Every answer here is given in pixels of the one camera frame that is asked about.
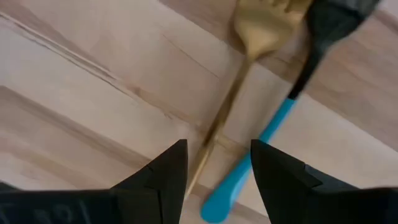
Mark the gold fork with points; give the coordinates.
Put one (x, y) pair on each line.
(264, 28)

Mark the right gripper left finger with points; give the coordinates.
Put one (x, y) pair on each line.
(161, 193)

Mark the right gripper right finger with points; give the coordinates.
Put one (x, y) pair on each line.
(280, 186)

